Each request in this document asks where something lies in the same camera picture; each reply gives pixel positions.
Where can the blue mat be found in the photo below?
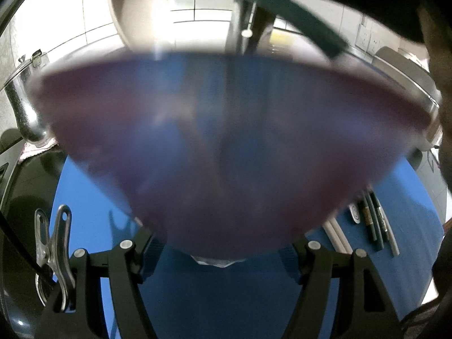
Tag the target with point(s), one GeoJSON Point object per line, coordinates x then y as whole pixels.
{"type": "Point", "coordinates": [219, 300]}

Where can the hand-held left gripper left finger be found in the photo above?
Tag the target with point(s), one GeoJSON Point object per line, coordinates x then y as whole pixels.
{"type": "Point", "coordinates": [152, 254]}

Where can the metal spring clip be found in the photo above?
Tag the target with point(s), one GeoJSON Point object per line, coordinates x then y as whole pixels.
{"type": "Point", "coordinates": [60, 254]}

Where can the white wall socket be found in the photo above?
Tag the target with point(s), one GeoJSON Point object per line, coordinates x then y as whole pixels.
{"type": "Point", "coordinates": [363, 35]}
{"type": "Point", "coordinates": [375, 45]}

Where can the plain teal chopstick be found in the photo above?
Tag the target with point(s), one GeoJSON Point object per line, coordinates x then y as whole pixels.
{"type": "Point", "coordinates": [300, 17]}

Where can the silver kitchen appliance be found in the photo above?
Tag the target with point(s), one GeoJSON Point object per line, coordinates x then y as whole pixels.
{"type": "Point", "coordinates": [406, 74]}

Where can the purple plastic cup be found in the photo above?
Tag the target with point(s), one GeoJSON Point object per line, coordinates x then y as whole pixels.
{"type": "Point", "coordinates": [226, 148]}

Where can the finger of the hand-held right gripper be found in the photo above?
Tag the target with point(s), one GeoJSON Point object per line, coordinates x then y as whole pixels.
{"type": "Point", "coordinates": [259, 24]}

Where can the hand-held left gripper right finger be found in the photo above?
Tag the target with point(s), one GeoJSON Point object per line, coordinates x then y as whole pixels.
{"type": "Point", "coordinates": [289, 259]}

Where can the person's right hand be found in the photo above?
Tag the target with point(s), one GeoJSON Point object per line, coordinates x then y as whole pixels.
{"type": "Point", "coordinates": [432, 42]}

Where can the stainless steel kettle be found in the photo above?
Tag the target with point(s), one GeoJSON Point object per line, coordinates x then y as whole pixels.
{"type": "Point", "coordinates": [24, 106]}

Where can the white cloth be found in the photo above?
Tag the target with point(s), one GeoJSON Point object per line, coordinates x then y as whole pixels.
{"type": "Point", "coordinates": [31, 150]}

